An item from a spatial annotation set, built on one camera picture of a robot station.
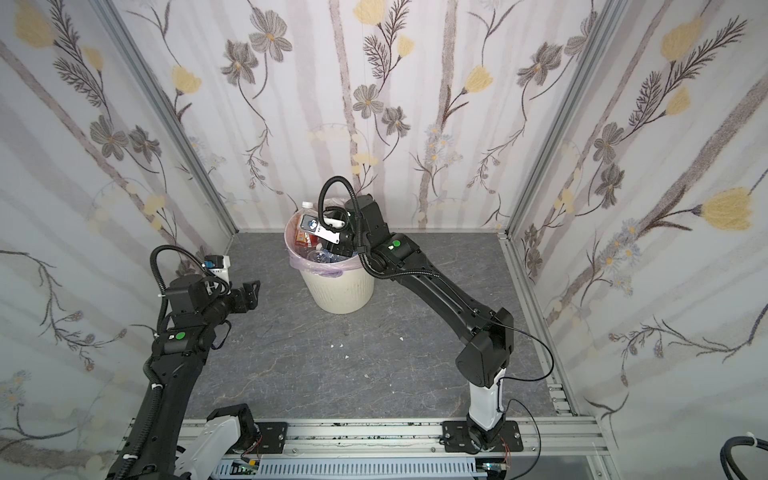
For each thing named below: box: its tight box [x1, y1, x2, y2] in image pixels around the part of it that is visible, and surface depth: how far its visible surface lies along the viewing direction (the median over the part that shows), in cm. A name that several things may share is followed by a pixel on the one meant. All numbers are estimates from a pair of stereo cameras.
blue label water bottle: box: [307, 249, 349, 264], surface depth 80 cm
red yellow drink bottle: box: [295, 229, 319, 247], surface depth 86 cm
